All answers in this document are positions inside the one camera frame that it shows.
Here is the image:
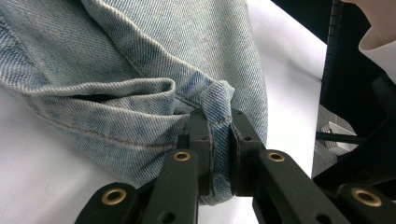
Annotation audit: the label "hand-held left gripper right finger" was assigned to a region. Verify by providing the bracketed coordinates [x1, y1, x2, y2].
[229, 107, 351, 224]

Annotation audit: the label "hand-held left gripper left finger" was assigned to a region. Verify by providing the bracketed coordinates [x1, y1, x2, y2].
[141, 107, 215, 224]

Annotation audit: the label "light blue denim pants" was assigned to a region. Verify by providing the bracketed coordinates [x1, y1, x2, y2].
[0, 0, 269, 206]

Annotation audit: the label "grey metal frame piece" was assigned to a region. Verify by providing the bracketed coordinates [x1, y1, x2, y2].
[311, 104, 357, 179]

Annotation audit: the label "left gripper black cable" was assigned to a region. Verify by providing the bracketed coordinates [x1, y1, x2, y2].
[316, 132, 360, 145]

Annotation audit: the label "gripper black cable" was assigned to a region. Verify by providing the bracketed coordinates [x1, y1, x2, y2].
[316, 132, 360, 145]
[321, 0, 344, 105]

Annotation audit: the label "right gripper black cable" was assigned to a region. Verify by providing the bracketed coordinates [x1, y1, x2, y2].
[321, 0, 344, 105]

